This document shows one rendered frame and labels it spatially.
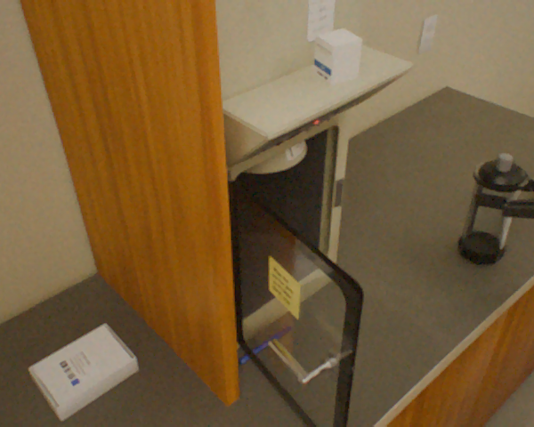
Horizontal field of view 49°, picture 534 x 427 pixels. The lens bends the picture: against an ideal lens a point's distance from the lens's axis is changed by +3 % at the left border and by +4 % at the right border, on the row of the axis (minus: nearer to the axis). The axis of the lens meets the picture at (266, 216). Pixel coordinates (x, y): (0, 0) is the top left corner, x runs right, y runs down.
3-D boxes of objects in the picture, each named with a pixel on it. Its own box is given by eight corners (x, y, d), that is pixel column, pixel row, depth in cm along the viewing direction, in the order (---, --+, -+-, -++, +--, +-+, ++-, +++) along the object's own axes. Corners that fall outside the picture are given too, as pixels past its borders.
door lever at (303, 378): (293, 334, 90) (293, 323, 88) (333, 376, 84) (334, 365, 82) (265, 350, 88) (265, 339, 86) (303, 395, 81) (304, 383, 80)
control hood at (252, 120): (215, 163, 88) (211, 104, 82) (353, 96, 105) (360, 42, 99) (265, 196, 81) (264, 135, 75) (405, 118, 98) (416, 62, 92)
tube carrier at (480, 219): (448, 246, 141) (464, 173, 128) (473, 228, 147) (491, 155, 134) (489, 269, 135) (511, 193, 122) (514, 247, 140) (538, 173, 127)
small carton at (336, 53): (312, 73, 90) (315, 34, 86) (340, 66, 91) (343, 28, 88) (330, 85, 86) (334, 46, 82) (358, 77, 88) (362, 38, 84)
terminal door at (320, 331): (238, 339, 114) (230, 175, 89) (342, 463, 95) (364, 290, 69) (236, 342, 114) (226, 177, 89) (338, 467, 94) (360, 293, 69)
